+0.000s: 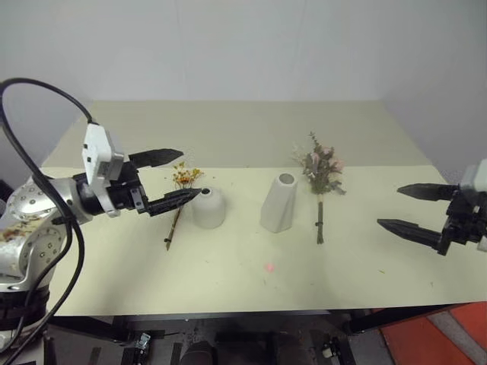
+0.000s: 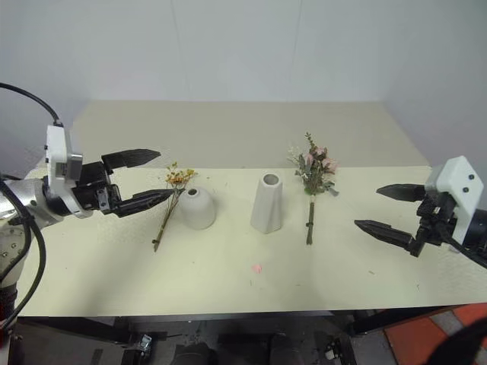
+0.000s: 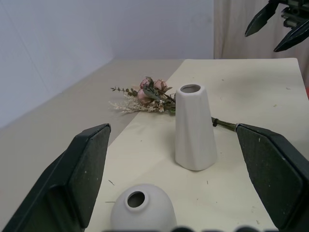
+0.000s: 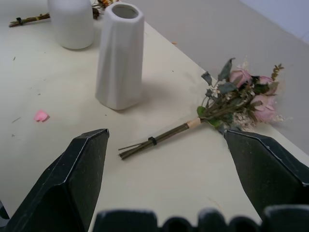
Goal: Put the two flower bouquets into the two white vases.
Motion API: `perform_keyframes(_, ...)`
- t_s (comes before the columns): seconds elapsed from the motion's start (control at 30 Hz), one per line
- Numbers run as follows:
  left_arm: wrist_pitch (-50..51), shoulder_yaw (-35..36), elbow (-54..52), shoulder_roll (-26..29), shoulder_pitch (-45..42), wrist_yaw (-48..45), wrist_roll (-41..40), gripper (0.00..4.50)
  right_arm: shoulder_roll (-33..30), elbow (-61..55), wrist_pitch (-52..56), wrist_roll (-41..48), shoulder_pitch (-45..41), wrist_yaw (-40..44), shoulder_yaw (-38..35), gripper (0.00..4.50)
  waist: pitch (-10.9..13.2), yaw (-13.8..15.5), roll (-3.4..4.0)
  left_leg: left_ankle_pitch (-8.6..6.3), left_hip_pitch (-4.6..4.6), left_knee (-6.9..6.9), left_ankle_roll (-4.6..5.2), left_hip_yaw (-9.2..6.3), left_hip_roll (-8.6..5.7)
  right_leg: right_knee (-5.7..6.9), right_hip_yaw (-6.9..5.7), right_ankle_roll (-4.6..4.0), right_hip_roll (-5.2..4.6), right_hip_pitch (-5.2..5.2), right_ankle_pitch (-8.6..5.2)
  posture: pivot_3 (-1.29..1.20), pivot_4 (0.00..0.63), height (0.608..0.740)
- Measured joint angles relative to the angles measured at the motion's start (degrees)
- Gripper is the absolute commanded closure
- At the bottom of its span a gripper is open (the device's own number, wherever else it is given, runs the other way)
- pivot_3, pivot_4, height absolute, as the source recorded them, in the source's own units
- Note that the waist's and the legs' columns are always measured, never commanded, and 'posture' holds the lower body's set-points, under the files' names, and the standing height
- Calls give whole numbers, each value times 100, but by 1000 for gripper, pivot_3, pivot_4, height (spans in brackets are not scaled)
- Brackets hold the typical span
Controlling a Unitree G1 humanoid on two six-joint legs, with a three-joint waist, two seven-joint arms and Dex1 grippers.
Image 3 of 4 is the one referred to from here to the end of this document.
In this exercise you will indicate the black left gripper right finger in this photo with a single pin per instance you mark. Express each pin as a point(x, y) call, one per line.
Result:
point(272, 169)

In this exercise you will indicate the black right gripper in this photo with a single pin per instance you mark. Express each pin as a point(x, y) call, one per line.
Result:
point(295, 12)

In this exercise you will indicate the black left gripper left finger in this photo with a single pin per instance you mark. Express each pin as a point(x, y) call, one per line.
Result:
point(72, 174)

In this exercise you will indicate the round grey ceramic vase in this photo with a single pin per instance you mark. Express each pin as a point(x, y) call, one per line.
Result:
point(144, 215)

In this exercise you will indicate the tall white faceted vase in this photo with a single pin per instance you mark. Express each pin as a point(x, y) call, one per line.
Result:
point(194, 130)

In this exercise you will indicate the beige curtain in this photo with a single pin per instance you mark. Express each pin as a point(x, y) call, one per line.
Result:
point(231, 29)

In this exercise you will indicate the cream table mat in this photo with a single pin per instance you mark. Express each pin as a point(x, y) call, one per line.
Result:
point(246, 96)

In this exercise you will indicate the dried pink flower bouquet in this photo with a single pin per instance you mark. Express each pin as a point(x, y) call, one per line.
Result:
point(146, 96)

